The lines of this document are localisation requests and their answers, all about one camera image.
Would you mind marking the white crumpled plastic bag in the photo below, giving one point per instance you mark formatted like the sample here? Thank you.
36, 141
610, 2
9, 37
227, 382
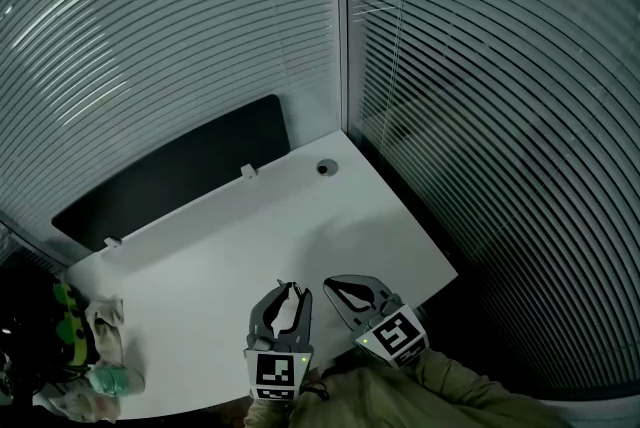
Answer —
80, 406

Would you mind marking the dark window blinds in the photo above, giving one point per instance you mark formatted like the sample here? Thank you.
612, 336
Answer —
510, 116

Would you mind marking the wide window blinds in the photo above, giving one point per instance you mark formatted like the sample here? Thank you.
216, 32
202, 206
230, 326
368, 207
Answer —
150, 26

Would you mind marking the black desk partition panel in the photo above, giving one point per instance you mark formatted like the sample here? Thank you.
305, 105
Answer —
180, 176

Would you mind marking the green black patterned bag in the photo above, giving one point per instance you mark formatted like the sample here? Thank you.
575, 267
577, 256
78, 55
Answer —
75, 331

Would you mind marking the white partition bracket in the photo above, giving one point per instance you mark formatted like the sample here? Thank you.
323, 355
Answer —
112, 242
248, 171

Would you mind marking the teal plastic bottle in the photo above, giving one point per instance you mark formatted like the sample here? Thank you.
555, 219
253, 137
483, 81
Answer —
112, 378

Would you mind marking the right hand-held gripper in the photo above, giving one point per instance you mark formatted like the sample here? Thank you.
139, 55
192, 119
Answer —
395, 333

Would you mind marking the person's right forearm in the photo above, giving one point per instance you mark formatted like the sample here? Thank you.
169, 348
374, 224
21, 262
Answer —
460, 386

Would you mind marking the person's olive jacket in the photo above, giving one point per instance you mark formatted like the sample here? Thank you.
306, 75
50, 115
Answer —
375, 401

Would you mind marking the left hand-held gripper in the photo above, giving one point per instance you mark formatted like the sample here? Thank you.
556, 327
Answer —
274, 371

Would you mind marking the grey window frame post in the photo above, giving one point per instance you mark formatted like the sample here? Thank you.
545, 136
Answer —
341, 16

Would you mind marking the person's left forearm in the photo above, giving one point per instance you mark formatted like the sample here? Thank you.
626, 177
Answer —
270, 416

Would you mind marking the beige crumpled cloth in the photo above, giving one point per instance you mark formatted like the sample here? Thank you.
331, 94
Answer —
107, 331

